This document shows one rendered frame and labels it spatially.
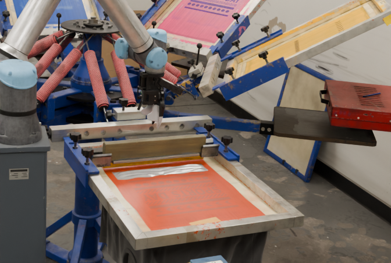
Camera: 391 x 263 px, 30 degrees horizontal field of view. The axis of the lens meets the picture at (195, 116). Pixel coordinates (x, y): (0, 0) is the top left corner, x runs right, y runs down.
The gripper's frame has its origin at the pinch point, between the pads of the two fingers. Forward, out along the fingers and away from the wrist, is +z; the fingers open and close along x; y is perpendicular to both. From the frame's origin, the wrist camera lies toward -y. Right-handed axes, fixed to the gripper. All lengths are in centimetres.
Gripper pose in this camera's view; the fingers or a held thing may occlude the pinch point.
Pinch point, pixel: (156, 123)
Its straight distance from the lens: 273.0
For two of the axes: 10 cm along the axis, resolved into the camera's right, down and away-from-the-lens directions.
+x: 4.0, 3.2, -8.6
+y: -9.1, 0.6, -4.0
